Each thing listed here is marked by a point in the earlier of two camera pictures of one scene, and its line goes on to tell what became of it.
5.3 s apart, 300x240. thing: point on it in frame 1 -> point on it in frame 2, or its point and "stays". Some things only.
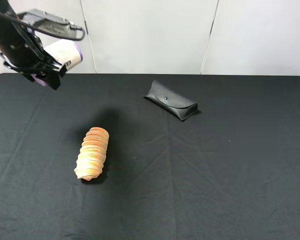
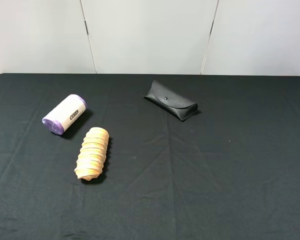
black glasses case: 171,101 stays
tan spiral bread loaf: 90,162 stays
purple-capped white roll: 67,52 -> 60,118
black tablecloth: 238,169 stays
